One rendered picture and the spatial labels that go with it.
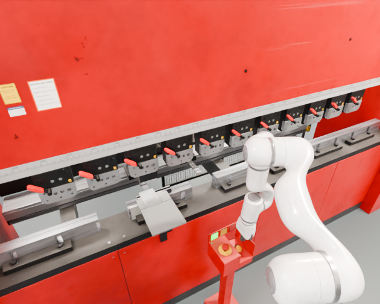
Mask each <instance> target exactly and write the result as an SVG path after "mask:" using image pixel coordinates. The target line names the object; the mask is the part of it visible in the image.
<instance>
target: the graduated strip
mask: <svg viewBox="0 0 380 304"><path fill-rule="evenodd" d="M379 81H380V77H379V78H375V79H371V80H367V81H362V82H359V83H355V84H350V85H347V86H342V87H338V88H335V89H330V90H326V91H323V92H317V93H313V94H310V95H305V96H302V97H298V98H293V99H290V100H285V101H281V102H278V103H273V104H268V105H265V106H261V107H256V108H253V109H248V110H244V111H240V112H236V113H231V114H228V115H224V116H219V117H216V118H211V119H207V120H204V121H199V122H195V123H191V124H186V125H182V126H179V127H174V128H170V129H167V130H162V131H157V132H154V133H150V134H147V135H142V136H137V137H134V138H130V139H125V140H122V141H118V142H112V143H109V144H105V145H100V146H97V147H93V148H88V149H85V150H80V151H76V152H73V153H68V154H64V155H60V156H56V157H51V158H48V159H43V160H39V161H35V162H31V163H26V164H23V165H19V166H14V167H11V168H6V169H2V170H0V177H4V176H9V175H12V174H16V173H20V172H23V171H28V170H31V169H35V168H40V167H43V166H47V165H52V164H55V163H59V162H63V161H66V160H71V159H75V158H78V157H83V156H87V155H90V154H95V153H99V152H102V151H107V150H111V149H114V148H118V147H123V146H126V145H130V144H135V143H138V142H142V141H147V140H150V139H154V138H158V137H161V136H166V135H170V134H173V133H178V132H181V131H185V130H190V129H193V128H197V127H202V126H205V125H209V124H213V123H216V122H221V121H225V120H228V119H233V118H237V117H240V116H245V115H249V114H252V113H256V112H261V111H264V110H268V109H273V108H276V107H280V106H285V105H288V104H292V103H297V102H299V101H304V100H308V99H311V98H316V97H320V96H323V95H328V94H331V93H336V92H340V91H343V90H347V89H351V88H354V87H359V86H363V85H367V84H371V83H376V82H379Z"/></svg>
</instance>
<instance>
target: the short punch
mask: <svg viewBox="0 0 380 304"><path fill-rule="evenodd" d="M157 178H158V176H157V171H156V172H153V173H149V174H146V175H143V176H139V182H140V185H143V184H146V183H149V182H153V181H155V180H157Z"/></svg>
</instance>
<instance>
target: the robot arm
mask: <svg viewBox="0 0 380 304"><path fill-rule="evenodd" d="M243 157H244V160H245V162H246V163H248V168H247V177H246V187H247V189H248V190H249V191H251V192H248V193H246V195H245V197H244V202H243V206H242V211H241V215H240V216H239V218H238V221H237V222H236V228H237V229H238V231H239V232H240V234H241V236H240V240H241V242H243V241H245V240H249V241H251V240H252V237H254V235H255V230H256V222H257V220H258V216H259V214H260V213H261V212H262V211H264V210H266V209H267V208H269V207H270V206H271V204H272V202H273V198H274V199H275V202H276V206H277V209H278V212H279V215H280V218H281V220H282V221H283V223H284V225H285V226H286V227H287V228H288V230H289V231H290V232H292V233H293V234H295V235H296V236H298V237H299V238H301V239H303V240H304V241H305V242H307V243H308V244H309V245H310V247H311V248H312V249H313V251H314V252H308V253H289V254H284V255H279V256H277V257H275V258H273V259H272V260H271V261H270V263H269V264H268V266H267V269H266V278H267V283H268V287H269V289H270V291H271V294H272V296H273V297H274V299H275V301H277V303H278V304H328V303H346V302H351V301H353V300H356V299H357V298H359V297H360V296H361V294H362V293H363V291H364V285H365V283H364V276H363V273H362V271H361V268H360V266H359V265H358V263H357V261H356V260H355V258H354V257H353V256H352V255H351V254H350V252H349V251H348V250H347V249H346V248H345V246H344V245H342V243H341V242H339V240H338V239H336V237H334V236H333V234H331V232H330V231H329V230H328V229H327V228H326V227H325V225H324V224H323V223H322V222H321V220H320V219H319V217H318V215H317V213H316V211H315V209H314V207H313V204H312V201H311V198H310V195H309V192H308V188H307V186H306V174H307V172H308V170H309V167H310V166H311V164H312V162H313V160H314V149H313V147H312V145H311V144H310V143H309V142H308V141H307V140H306V139H304V138H300V137H274V136H273V135H272V134H271V133H270V132H268V131H262V132H259V133H258V134H256V135H254V136H252V137H250V138H249V139H248V140H247V141H246V143H245V144H244V147H243ZM271 166H282V167H284V168H286V170H287V171H286V173H285V174H284V175H283V176H282V177H281V178H280V179H279V180H278V181H277V182H276V184H275V186H274V189H273V188H272V186H271V185H270V184H269V183H267V177H268V172H269V169H270V167H271ZM257 192H259V194H258V193H257Z"/></svg>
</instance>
